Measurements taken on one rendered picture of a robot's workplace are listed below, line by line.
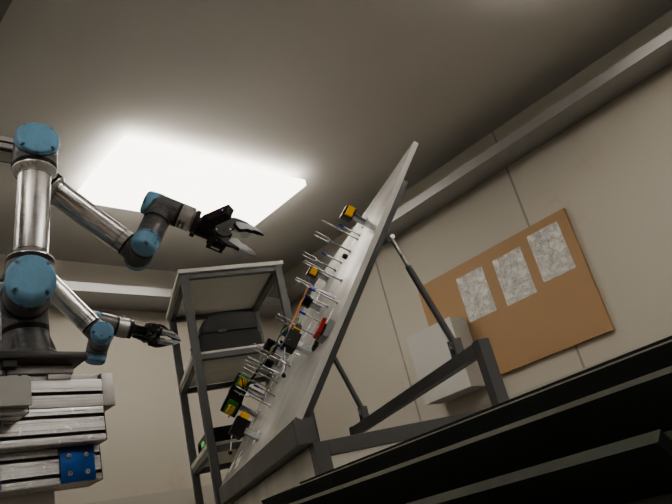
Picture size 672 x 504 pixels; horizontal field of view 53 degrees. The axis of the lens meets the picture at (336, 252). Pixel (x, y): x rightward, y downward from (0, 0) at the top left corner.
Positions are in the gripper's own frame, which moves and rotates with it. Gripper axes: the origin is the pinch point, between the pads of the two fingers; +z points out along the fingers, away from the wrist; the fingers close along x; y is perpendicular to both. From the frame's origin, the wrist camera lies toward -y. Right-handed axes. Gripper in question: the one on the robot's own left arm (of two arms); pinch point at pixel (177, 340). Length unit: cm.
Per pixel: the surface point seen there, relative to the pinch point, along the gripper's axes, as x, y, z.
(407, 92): 159, -22, 100
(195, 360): -4.8, -25.9, 17.7
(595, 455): -20, 248, -60
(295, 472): -35, 91, 14
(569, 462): -20, 248, -60
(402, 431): -19, 114, 31
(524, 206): 124, -25, 197
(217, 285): 34, -54, 29
